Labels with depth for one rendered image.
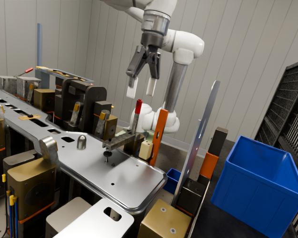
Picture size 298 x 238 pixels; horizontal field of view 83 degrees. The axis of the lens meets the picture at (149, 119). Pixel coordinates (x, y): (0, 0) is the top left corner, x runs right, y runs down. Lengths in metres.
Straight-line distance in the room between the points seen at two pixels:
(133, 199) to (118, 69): 3.18
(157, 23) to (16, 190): 0.57
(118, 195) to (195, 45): 0.93
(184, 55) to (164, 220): 0.95
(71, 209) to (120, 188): 0.13
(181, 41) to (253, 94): 2.15
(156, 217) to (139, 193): 0.14
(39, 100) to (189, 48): 0.90
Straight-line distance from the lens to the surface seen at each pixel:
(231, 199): 0.51
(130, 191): 0.51
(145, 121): 1.33
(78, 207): 0.50
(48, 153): 0.49
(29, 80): 1.23
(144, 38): 0.61
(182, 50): 1.13
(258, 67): 3.10
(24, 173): 0.50
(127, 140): 0.63
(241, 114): 3.12
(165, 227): 0.38
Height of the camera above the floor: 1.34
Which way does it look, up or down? 17 degrees down
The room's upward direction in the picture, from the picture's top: 13 degrees clockwise
